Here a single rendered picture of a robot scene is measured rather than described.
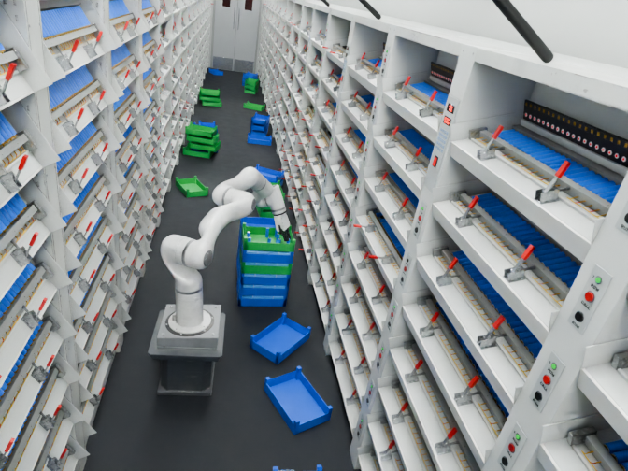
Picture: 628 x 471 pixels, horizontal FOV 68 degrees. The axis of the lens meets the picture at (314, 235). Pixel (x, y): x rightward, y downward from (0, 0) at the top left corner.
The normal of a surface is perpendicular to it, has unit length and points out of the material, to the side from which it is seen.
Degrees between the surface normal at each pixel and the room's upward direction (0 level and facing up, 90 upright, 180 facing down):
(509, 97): 90
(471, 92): 90
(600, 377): 16
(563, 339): 90
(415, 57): 90
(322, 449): 0
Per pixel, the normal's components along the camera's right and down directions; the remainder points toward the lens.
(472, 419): -0.13, -0.86
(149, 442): 0.15, -0.88
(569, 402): 0.15, 0.48
